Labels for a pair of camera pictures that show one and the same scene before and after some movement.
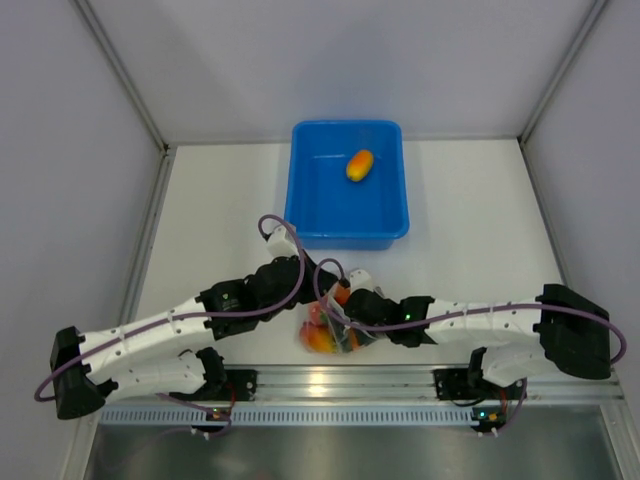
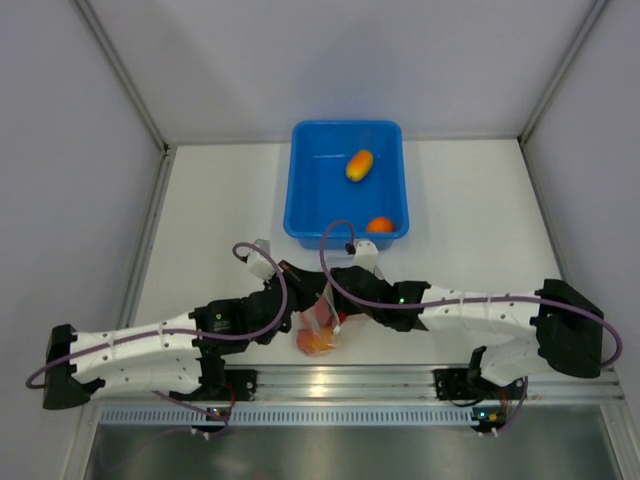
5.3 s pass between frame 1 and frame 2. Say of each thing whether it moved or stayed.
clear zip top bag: moved
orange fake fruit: moved
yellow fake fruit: stayed
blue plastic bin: stayed
